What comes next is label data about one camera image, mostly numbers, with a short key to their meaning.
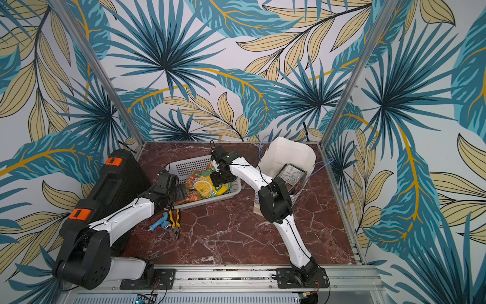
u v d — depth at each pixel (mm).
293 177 893
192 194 885
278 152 922
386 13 697
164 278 730
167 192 692
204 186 949
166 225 836
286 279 719
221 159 733
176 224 858
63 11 678
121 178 730
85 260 410
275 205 578
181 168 996
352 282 745
